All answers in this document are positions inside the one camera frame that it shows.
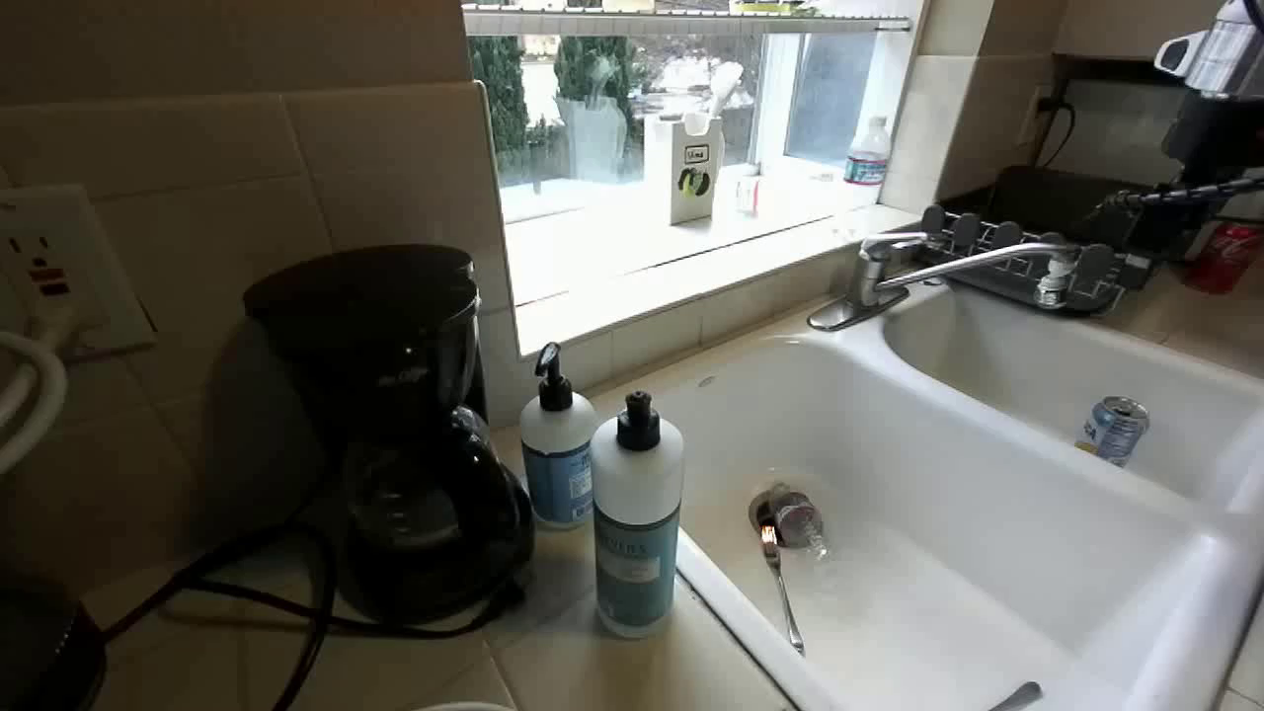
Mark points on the small clear plastic bottle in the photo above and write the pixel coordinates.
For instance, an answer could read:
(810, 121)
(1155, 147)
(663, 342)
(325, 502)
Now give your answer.
(747, 191)

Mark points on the window frame with glass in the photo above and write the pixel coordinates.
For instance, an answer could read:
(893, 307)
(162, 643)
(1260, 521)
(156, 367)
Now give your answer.
(817, 91)

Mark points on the blue silver can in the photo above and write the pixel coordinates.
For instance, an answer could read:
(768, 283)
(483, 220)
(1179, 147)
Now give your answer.
(1117, 428)

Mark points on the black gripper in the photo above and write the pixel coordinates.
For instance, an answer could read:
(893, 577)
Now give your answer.
(1217, 138)

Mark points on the chrome faucet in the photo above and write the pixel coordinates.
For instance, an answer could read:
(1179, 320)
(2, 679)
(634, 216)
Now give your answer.
(875, 277)

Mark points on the red can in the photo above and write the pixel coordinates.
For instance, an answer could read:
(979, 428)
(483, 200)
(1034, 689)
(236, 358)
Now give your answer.
(1225, 257)

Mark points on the white double sink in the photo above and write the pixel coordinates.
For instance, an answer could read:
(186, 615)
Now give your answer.
(972, 553)

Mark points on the tall white soap pump bottle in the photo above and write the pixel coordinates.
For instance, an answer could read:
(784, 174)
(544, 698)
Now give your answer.
(638, 528)

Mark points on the black dish rack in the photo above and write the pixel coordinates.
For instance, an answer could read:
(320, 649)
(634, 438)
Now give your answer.
(1039, 212)

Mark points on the beige wall outlet plate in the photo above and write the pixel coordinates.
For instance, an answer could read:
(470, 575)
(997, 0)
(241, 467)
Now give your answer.
(61, 270)

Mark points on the clear plastic water bottle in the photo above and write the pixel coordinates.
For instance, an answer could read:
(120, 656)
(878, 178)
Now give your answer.
(868, 155)

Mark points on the dark round appliance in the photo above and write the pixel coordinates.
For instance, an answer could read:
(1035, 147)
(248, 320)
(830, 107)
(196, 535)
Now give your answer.
(42, 653)

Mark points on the carton on window sill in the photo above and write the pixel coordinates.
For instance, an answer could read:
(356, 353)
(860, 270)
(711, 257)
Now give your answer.
(692, 162)

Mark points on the metal spoon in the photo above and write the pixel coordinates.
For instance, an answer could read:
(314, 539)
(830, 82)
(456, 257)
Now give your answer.
(780, 595)

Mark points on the small white soap pump bottle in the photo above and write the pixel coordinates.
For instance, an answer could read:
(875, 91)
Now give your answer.
(557, 456)

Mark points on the black coffee maker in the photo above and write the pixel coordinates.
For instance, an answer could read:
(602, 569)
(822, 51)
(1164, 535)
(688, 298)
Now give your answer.
(397, 395)

